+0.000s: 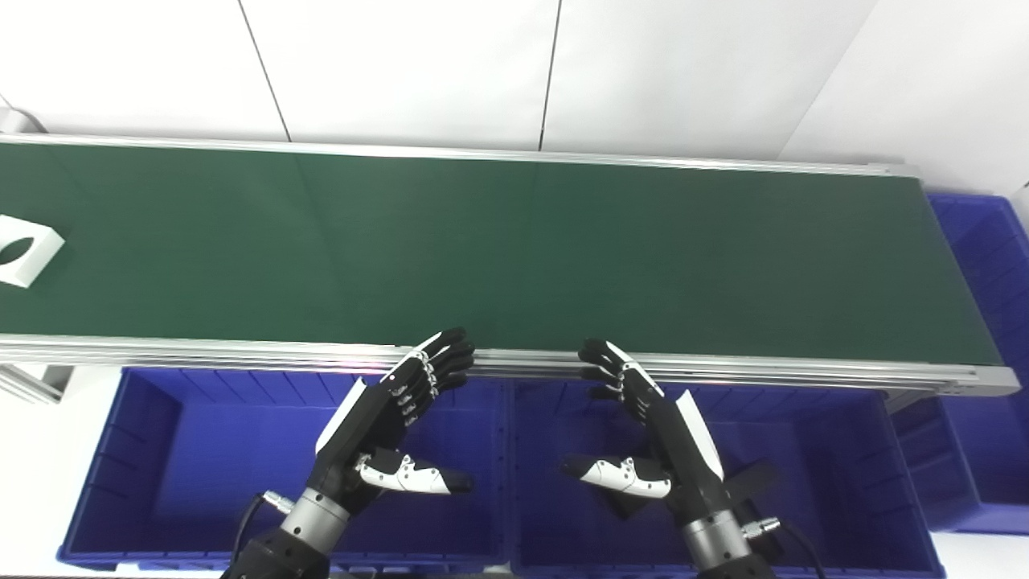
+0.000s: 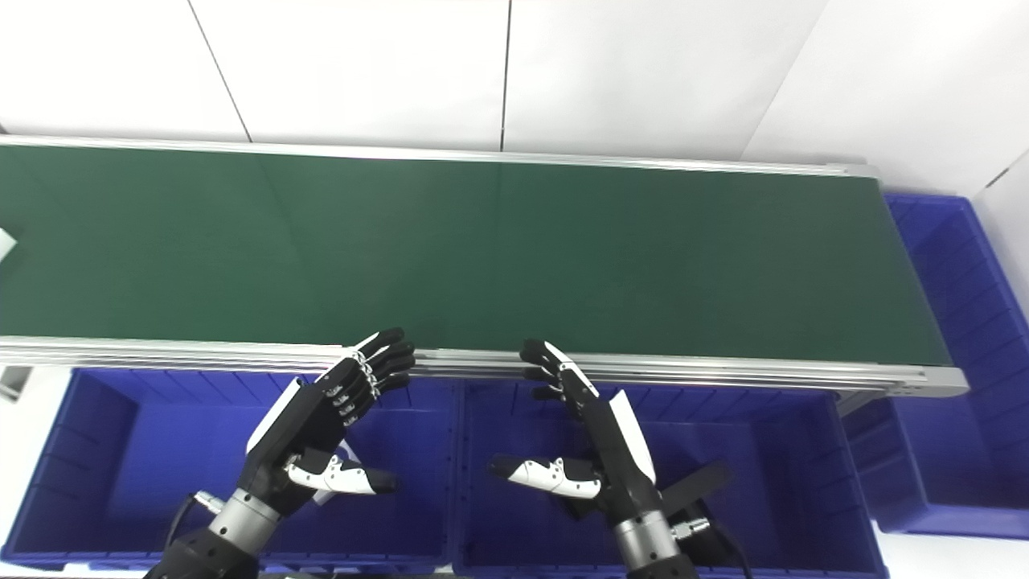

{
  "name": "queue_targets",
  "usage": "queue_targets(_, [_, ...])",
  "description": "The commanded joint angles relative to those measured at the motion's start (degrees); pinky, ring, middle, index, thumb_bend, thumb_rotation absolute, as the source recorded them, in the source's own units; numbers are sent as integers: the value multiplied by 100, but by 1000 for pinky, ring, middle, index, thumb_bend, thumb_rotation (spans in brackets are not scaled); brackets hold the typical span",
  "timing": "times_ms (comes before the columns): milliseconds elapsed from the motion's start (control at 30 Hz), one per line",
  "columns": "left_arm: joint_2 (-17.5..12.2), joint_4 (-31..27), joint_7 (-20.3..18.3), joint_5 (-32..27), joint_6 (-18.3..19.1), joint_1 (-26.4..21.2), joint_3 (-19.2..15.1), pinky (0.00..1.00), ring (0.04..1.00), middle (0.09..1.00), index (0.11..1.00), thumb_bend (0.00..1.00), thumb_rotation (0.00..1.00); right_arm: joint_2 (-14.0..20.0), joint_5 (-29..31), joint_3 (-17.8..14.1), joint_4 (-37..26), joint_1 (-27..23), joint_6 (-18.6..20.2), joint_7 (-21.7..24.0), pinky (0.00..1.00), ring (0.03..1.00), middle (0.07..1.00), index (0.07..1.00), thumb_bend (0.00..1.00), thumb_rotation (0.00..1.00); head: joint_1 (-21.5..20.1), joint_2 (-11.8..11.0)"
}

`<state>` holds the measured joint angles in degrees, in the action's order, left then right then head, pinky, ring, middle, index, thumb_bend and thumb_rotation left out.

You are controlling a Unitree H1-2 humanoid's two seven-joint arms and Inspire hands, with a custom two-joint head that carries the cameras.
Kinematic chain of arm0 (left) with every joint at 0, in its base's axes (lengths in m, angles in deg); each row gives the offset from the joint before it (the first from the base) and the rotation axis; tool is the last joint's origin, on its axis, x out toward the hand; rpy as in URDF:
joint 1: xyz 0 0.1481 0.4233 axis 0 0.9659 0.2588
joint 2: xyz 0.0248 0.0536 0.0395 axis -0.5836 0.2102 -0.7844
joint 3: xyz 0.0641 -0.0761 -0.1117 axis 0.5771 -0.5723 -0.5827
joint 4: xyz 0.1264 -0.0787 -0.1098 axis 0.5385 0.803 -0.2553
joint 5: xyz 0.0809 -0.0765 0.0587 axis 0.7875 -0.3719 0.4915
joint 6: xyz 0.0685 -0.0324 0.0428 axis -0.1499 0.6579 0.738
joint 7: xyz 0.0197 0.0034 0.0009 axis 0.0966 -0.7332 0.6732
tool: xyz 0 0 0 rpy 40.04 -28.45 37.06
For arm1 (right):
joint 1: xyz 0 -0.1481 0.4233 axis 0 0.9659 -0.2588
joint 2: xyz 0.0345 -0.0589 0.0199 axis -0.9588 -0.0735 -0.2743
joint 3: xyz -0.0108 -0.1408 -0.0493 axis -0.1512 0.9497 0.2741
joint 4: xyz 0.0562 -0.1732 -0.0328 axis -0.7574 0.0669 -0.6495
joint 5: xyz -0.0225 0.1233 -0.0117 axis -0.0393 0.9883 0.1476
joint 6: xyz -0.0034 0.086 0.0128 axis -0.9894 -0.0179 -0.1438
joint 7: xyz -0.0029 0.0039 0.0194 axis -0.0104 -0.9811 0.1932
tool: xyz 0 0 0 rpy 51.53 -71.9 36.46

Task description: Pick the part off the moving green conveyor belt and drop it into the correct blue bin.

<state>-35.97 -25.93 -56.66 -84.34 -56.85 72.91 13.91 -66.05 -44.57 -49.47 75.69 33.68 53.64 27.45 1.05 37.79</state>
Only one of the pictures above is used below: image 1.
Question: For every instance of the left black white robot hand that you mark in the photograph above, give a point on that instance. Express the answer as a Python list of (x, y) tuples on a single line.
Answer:
[(378, 410)]

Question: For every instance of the aluminium conveyor leg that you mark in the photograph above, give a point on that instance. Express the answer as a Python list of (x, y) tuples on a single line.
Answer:
[(32, 384)]

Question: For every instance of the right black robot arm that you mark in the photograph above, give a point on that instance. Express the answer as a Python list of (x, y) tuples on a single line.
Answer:
[(719, 551)]

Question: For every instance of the white block with round hole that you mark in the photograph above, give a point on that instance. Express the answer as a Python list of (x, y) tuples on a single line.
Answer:
[(36, 249)]

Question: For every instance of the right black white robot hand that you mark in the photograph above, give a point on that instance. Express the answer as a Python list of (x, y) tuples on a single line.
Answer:
[(667, 434)]

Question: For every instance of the green conveyor belt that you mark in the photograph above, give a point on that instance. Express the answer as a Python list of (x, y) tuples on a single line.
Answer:
[(514, 249), (723, 371)]

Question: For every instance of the blue plastic bin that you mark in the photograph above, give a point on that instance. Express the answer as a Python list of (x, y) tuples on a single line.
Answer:
[(989, 322), (828, 482), (201, 466)]

